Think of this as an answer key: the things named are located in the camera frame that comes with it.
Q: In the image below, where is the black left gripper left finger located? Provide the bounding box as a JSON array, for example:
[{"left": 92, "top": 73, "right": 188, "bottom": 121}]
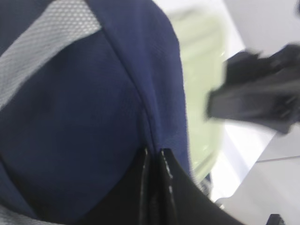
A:
[{"left": 77, "top": 148, "right": 150, "bottom": 225}]

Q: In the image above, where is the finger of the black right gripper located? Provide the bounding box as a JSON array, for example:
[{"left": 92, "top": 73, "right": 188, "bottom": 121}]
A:
[
  {"left": 206, "top": 84, "right": 300, "bottom": 135},
  {"left": 224, "top": 44, "right": 300, "bottom": 86}
]

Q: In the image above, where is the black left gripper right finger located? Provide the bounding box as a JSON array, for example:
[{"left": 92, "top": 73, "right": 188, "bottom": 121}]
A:
[{"left": 157, "top": 149, "right": 242, "bottom": 225}]

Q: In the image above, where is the green lidded glass container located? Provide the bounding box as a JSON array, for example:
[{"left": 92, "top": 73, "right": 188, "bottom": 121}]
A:
[{"left": 169, "top": 8, "right": 226, "bottom": 183}]

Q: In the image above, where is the navy blue lunch bag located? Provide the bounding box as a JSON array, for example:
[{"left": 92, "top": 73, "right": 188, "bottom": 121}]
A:
[{"left": 0, "top": 0, "right": 190, "bottom": 225}]

